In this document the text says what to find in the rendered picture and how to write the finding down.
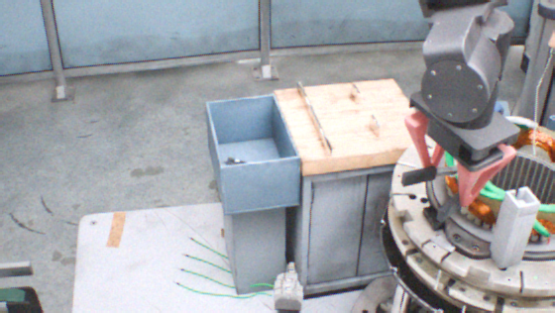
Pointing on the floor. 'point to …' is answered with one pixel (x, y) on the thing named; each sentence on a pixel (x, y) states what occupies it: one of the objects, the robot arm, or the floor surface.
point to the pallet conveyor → (26, 298)
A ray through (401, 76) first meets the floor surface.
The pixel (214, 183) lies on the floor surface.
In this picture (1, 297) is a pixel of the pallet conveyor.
